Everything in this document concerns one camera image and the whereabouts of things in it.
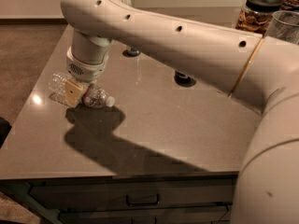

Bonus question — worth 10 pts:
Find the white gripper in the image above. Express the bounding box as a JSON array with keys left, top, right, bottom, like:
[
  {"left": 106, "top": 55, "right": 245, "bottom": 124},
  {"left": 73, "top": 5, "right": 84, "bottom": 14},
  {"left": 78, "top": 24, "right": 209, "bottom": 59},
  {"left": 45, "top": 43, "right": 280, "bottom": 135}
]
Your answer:
[{"left": 64, "top": 31, "right": 113, "bottom": 107}]

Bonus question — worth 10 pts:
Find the clear plastic water bottle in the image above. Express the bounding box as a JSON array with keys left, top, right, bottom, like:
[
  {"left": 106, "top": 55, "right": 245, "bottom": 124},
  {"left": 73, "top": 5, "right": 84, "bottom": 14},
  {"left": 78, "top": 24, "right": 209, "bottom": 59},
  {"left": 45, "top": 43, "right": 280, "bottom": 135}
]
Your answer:
[{"left": 49, "top": 73, "right": 115, "bottom": 108}]

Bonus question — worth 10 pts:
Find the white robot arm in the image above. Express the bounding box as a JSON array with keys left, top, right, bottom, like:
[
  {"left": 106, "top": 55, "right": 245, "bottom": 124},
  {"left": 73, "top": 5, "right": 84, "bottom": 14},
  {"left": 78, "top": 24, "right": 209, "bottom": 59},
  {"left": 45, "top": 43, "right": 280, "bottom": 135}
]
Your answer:
[{"left": 61, "top": 0, "right": 299, "bottom": 224}]

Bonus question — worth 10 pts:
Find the silver blue energy drink can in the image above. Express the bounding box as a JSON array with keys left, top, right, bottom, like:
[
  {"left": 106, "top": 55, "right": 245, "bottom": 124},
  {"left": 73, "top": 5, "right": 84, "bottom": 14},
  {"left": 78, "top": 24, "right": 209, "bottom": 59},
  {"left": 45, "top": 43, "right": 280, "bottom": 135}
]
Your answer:
[{"left": 125, "top": 48, "right": 141, "bottom": 57}]

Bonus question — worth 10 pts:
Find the blue Pepsi soda can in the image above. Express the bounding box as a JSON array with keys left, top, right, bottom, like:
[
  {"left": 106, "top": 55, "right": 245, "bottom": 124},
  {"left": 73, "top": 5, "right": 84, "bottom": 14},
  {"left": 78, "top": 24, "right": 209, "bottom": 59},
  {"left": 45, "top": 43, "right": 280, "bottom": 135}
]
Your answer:
[{"left": 174, "top": 71, "right": 196, "bottom": 87}]

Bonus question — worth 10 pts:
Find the grey cabinet with drawers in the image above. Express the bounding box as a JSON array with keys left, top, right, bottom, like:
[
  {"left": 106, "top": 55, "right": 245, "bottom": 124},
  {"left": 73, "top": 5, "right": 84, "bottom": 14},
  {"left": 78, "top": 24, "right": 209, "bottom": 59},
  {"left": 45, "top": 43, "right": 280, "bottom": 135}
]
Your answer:
[{"left": 1, "top": 175, "right": 236, "bottom": 224}]

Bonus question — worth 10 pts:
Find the glass jar with black lid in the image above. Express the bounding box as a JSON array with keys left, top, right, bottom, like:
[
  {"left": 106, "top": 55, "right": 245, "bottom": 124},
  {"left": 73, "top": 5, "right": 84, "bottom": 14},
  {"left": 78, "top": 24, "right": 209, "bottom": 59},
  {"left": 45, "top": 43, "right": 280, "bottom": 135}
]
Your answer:
[{"left": 235, "top": 0, "right": 282, "bottom": 35}]

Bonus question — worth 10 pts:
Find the clear glass container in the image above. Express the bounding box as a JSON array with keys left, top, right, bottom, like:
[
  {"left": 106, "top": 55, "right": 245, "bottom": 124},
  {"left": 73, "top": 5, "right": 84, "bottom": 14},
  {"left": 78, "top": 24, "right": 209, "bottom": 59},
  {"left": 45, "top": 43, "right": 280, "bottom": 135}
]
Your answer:
[{"left": 265, "top": 10, "right": 299, "bottom": 45}]

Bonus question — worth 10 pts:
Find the black drawer handle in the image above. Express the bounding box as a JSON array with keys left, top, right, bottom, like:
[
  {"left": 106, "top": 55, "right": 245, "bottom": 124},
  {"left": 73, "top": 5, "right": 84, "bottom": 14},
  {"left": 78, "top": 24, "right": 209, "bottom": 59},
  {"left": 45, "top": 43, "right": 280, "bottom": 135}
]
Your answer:
[{"left": 125, "top": 194, "right": 160, "bottom": 207}]

